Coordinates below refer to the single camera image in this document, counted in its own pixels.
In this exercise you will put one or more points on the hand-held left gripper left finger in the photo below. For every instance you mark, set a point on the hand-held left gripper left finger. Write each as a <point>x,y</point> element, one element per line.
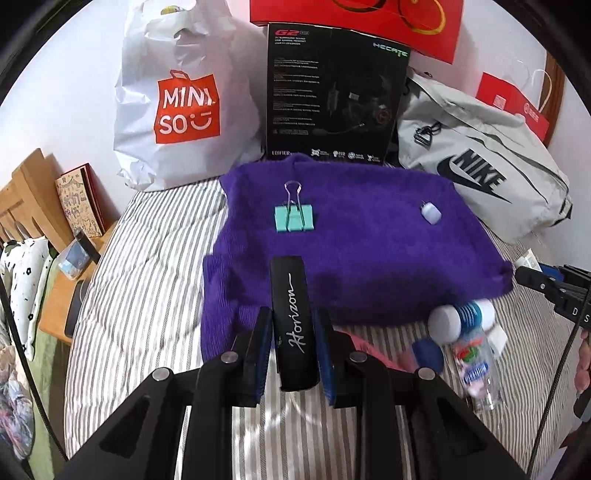
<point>263,350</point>

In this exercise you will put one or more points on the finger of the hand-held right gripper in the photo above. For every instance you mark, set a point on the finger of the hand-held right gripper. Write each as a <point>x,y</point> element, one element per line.
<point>526,276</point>
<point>551,272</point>

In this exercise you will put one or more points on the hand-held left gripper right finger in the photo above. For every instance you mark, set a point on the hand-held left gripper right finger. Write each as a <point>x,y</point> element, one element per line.
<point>325,360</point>

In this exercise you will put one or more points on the black long case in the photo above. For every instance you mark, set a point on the black long case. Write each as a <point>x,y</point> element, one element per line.
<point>293,300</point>

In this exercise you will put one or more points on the white charger plug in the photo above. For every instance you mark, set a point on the white charger plug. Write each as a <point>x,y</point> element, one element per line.
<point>497,340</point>

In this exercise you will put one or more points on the white blue small bottle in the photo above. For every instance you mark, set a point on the white blue small bottle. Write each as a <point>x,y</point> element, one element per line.
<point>445,324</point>

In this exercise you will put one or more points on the clear pill bottle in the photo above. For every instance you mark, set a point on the clear pill bottle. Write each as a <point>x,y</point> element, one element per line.
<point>475,369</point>

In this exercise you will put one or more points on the person's right hand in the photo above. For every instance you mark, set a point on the person's right hand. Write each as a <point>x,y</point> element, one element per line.
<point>584,369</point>

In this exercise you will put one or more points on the small white paper tag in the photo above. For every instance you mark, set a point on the small white paper tag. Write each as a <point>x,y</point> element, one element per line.
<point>527,259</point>

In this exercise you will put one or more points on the pink packet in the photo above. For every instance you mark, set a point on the pink packet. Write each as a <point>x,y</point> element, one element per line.
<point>392,353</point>

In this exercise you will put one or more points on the small white cap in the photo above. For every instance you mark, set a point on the small white cap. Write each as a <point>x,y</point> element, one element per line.
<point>430,213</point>

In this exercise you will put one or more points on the purple towel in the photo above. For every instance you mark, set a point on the purple towel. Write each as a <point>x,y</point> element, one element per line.
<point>369,240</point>

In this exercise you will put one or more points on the grey sling bag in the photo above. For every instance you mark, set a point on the grey sling bag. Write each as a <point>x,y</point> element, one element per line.
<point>475,157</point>

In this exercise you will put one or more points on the striped bed sheet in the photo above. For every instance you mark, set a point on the striped bed sheet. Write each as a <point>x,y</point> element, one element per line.
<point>147,286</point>

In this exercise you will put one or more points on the teal binder clip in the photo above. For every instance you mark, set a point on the teal binder clip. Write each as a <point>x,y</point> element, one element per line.
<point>295,217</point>

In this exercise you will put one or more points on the dark wallet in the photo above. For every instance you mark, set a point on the dark wallet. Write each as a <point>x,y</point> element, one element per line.
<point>76,309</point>

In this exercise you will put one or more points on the wooden nightstand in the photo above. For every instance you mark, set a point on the wooden nightstand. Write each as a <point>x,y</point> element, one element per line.
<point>62,304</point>

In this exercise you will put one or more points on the clear plastic box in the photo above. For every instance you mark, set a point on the clear plastic box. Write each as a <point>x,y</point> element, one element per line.
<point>74,261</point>

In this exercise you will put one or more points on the green cloth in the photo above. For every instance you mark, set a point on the green cloth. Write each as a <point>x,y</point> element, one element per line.
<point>46,369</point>

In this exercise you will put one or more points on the doodle print notebook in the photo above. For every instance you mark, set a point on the doodle print notebook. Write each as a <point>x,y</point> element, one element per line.
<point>78,203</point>

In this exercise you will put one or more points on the red book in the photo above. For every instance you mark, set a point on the red book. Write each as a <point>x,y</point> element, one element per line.
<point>94,184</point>

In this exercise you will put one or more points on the white floral pillow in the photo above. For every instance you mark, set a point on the white floral pillow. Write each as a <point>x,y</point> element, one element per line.
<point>27,286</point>

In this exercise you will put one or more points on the black headset box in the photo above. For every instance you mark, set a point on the black headset box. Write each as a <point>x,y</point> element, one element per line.
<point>332,92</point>

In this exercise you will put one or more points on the white plastic shopping bag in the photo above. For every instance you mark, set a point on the white plastic shopping bag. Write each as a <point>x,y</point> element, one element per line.
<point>184,92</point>

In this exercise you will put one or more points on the wooden headboard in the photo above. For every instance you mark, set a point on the wooden headboard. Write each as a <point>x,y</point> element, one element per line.
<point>27,198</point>

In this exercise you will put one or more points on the red gift bag gold print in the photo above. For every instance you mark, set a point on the red gift bag gold print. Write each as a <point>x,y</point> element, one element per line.
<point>369,18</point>

